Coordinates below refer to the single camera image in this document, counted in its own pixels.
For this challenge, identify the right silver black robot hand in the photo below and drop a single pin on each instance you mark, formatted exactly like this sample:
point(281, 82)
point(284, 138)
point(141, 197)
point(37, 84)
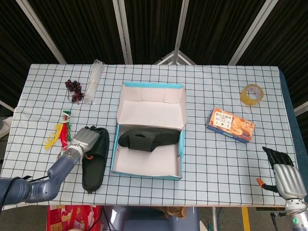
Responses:
point(288, 180)

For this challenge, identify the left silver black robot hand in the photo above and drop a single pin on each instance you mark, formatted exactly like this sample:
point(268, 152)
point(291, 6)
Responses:
point(86, 139)

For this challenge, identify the black rubber slipper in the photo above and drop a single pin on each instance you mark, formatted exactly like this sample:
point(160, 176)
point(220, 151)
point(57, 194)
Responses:
point(93, 173)
point(149, 140)

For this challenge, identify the light blue cardboard shoe box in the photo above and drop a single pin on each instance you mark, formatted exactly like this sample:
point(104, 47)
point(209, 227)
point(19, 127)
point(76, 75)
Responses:
point(149, 110)

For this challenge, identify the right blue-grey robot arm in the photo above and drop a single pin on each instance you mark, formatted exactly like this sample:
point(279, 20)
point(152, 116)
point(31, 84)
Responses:
point(298, 217)

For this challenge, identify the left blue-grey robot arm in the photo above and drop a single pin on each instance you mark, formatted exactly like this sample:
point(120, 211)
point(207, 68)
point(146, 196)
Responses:
point(55, 175)

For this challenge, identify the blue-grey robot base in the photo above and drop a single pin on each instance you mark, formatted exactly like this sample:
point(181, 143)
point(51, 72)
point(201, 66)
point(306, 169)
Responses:
point(149, 223)

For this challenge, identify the orange snack package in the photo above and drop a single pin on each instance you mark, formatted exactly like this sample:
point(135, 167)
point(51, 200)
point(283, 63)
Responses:
point(231, 125)

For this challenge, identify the colourful feather shuttlecock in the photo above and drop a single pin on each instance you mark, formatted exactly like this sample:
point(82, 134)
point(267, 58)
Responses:
point(63, 137)

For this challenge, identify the dark red grape bunch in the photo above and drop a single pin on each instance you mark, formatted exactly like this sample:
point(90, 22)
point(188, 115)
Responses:
point(74, 86)

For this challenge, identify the clear plastic straw bundle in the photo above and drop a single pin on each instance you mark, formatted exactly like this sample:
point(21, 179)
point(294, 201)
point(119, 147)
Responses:
point(93, 81)

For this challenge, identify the white screen base bar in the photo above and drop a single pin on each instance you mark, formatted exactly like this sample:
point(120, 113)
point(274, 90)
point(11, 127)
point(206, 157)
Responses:
point(302, 108)
point(7, 106)

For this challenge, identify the checked light blue tablecloth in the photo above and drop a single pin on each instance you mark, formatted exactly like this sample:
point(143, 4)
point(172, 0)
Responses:
point(216, 168)

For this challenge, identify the red printed bag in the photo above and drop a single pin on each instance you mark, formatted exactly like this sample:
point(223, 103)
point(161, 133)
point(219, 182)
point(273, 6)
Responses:
point(72, 216)

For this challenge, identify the white crumpled bag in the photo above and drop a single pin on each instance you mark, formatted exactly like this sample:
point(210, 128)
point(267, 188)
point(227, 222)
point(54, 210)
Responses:
point(4, 127)

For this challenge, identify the silver table leg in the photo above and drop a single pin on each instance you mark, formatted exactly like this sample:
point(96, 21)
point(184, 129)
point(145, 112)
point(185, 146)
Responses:
point(213, 219)

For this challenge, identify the yellow packing tape roll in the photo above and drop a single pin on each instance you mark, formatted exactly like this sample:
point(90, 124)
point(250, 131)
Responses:
point(244, 98)

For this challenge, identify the black pleated screen panel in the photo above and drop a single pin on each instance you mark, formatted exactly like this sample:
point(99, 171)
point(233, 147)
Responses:
point(12, 48)
point(81, 29)
point(154, 24)
point(216, 29)
point(291, 43)

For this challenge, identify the white triangular screen foot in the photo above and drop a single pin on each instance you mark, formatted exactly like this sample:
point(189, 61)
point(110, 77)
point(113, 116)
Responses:
point(166, 58)

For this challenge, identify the brown paper bag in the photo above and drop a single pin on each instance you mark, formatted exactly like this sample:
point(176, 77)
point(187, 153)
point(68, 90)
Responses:
point(175, 211)

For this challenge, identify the white screen frame post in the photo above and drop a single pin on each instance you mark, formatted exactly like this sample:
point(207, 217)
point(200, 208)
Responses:
point(124, 31)
point(41, 26)
point(252, 31)
point(180, 29)

